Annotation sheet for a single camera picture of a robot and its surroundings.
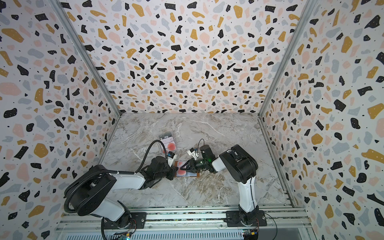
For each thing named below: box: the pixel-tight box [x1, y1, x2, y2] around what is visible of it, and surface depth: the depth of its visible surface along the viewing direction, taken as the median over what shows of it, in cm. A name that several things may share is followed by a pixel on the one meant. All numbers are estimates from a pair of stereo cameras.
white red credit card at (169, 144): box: [160, 136, 177, 152], surface depth 102 cm
